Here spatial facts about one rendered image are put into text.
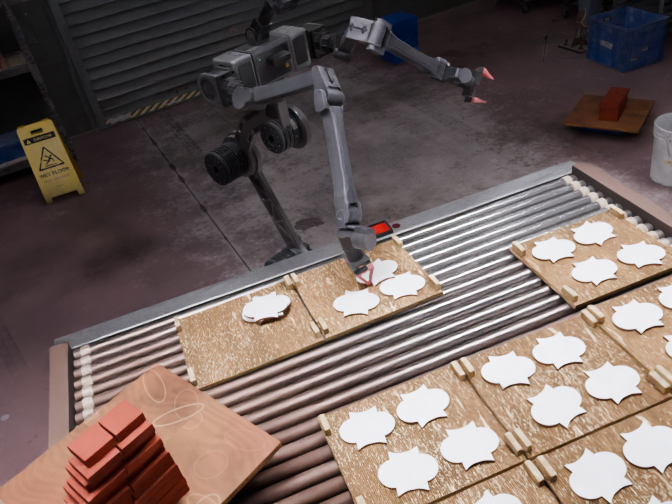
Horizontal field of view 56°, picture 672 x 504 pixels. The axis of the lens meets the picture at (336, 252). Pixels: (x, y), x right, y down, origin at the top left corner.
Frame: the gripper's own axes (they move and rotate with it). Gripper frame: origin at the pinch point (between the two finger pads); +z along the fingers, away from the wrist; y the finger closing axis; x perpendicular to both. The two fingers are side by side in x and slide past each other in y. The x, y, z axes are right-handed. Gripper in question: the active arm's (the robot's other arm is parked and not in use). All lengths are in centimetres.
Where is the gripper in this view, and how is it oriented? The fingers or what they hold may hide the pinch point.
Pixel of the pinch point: (364, 276)
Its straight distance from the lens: 214.1
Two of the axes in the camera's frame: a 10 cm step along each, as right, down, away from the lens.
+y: -3.7, -4.4, 8.2
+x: -8.6, 4.9, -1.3
